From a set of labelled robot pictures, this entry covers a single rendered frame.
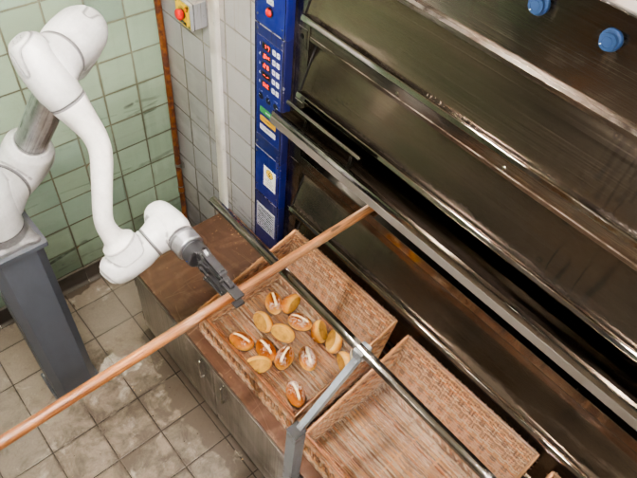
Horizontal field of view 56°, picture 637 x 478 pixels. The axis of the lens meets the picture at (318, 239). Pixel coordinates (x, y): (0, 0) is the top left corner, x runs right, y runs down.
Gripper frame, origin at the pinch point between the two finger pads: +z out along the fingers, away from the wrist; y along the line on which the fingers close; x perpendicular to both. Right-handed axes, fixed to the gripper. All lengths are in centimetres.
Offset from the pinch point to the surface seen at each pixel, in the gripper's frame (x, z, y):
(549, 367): -53, 72, 2
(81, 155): -9, -125, 43
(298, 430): 4.0, 35.1, 24.3
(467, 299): -54, 43, 2
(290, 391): -13, 14, 56
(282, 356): -20, 1, 55
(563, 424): -53, 84, 18
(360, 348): -17.1, 34.8, 2.2
